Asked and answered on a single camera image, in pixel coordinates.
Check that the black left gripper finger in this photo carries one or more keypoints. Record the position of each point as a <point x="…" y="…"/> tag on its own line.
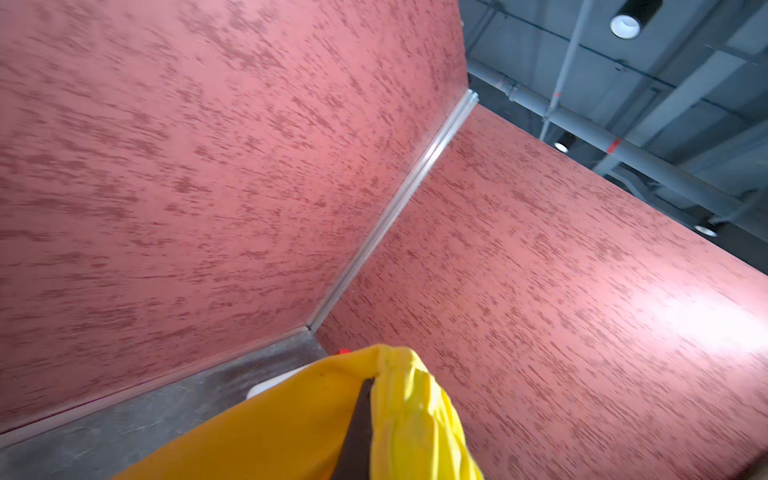
<point x="354" y="459"/>

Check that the yellow shorts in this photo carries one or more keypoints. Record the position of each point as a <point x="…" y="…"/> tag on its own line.
<point x="296" y="429"/>

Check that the white plastic laundry basket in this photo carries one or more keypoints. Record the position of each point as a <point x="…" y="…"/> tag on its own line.
<point x="274" y="381"/>

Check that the black ceiling spotlight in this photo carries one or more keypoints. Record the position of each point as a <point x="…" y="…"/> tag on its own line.
<point x="633" y="16"/>
<point x="565" y="142"/>

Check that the grey ceiling pipe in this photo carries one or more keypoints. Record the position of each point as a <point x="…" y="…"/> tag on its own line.
<point x="670" y="176"/>

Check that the left aluminium corner post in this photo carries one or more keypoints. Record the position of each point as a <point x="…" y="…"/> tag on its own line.
<point x="397" y="204"/>

